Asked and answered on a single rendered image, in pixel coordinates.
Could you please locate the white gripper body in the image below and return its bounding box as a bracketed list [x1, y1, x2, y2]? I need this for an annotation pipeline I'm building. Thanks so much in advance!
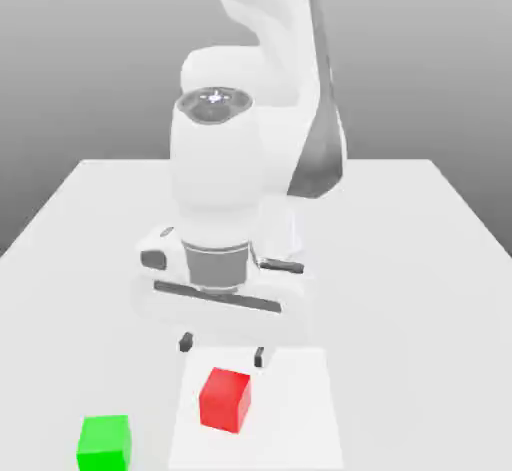
[130, 271, 312, 347]

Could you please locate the small red cube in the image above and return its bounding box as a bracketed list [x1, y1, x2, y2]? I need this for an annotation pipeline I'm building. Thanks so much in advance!
[198, 366, 252, 435]

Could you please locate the small green cube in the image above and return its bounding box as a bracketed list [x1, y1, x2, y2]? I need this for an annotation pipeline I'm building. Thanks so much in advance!
[75, 414, 133, 471]

